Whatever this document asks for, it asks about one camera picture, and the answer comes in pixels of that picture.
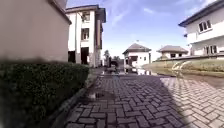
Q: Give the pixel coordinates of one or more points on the distant trees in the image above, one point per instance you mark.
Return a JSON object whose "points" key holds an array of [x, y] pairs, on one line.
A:
{"points": [[107, 56]]}

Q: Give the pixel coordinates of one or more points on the puddle of water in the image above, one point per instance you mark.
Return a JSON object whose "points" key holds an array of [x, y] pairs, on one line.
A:
{"points": [[133, 71]]}

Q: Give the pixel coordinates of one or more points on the small white house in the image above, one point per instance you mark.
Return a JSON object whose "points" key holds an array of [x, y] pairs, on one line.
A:
{"points": [[138, 55]]}

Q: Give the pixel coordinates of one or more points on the white multi-storey building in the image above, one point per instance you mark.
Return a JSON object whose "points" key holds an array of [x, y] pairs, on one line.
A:
{"points": [[85, 33]]}

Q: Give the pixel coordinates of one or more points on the brick paved road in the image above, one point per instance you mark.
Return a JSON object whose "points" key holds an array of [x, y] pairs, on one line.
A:
{"points": [[140, 100]]}

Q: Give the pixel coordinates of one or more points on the concrete kerb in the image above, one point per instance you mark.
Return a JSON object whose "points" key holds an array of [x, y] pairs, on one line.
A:
{"points": [[73, 100]]}

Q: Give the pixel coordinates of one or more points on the small house with dark roof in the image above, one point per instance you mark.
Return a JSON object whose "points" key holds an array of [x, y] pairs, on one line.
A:
{"points": [[173, 52]]}

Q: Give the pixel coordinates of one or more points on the green hedge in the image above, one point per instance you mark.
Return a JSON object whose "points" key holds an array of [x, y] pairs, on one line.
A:
{"points": [[40, 86]]}

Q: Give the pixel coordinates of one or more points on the grass patch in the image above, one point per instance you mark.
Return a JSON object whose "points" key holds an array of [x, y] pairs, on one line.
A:
{"points": [[200, 66]]}

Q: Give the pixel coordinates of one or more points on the white two-storey house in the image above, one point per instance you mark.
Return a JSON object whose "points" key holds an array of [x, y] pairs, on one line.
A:
{"points": [[206, 33]]}

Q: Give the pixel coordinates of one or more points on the pale boundary wall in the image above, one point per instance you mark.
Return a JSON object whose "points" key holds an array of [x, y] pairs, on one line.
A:
{"points": [[33, 30]]}

